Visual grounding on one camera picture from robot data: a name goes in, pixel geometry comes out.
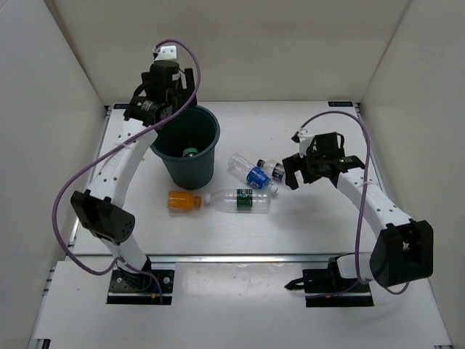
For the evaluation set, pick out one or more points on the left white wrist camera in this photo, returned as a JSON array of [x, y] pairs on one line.
[[167, 53]]

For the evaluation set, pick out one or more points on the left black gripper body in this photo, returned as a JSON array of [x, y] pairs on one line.
[[180, 96]]

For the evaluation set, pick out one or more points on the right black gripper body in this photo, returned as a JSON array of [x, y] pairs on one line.
[[314, 161]]

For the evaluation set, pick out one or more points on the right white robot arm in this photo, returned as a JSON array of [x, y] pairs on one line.
[[404, 247]]

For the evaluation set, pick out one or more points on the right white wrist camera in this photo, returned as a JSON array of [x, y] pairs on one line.
[[304, 139]]

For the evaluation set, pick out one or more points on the clear bottle blue label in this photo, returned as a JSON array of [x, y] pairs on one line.
[[250, 174]]

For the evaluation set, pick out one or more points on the orange plastic bottle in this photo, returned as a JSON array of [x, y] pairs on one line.
[[183, 201]]

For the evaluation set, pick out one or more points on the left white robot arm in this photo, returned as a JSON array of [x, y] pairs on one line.
[[100, 207]]

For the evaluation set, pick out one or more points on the left black corner label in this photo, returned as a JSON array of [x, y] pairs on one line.
[[123, 106]]

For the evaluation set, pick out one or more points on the right black corner label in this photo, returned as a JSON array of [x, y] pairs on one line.
[[340, 104]]

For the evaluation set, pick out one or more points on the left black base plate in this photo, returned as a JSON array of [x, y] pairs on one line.
[[131, 289]]

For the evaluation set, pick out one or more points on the dark teal plastic bin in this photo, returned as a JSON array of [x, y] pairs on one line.
[[186, 146]]

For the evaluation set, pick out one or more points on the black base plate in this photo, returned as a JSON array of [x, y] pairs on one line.
[[131, 289], [324, 289]]

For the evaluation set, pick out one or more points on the black corner label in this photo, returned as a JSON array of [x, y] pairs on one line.
[[340, 104], [123, 106]]

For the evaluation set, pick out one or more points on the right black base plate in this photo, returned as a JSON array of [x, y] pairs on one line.
[[324, 289]]

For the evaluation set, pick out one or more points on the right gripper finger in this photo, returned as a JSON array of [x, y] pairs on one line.
[[292, 166], [310, 177]]

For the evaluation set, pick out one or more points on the clear bottle green label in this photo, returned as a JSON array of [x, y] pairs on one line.
[[238, 201]]

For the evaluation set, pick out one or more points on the clear bottle black label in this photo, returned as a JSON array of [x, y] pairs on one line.
[[273, 169]]

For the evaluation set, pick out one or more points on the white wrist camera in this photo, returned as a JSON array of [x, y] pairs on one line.
[[304, 139], [167, 53]]

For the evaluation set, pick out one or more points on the green plastic bottle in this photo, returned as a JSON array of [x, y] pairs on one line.
[[190, 152]]

